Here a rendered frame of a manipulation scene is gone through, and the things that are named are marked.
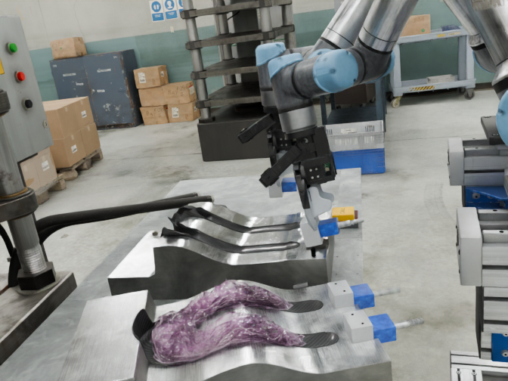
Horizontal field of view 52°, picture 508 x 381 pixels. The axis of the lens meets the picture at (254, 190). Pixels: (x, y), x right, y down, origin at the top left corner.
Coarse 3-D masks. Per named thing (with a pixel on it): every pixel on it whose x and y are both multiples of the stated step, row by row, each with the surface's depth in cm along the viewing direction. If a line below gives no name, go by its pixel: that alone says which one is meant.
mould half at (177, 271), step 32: (192, 224) 123; (256, 224) 130; (128, 256) 128; (160, 256) 114; (192, 256) 112; (224, 256) 113; (256, 256) 113; (288, 256) 109; (320, 256) 107; (128, 288) 118; (160, 288) 116; (192, 288) 115; (288, 288) 110
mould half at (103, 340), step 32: (320, 288) 102; (96, 320) 92; (128, 320) 90; (288, 320) 92; (320, 320) 92; (96, 352) 82; (128, 352) 81; (224, 352) 81; (256, 352) 79; (288, 352) 82; (320, 352) 83; (352, 352) 82; (384, 352) 81
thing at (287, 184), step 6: (282, 180) 140; (288, 180) 140; (294, 180) 139; (270, 186) 139; (276, 186) 139; (282, 186) 139; (288, 186) 139; (294, 186) 138; (270, 192) 140; (276, 192) 139; (282, 192) 140
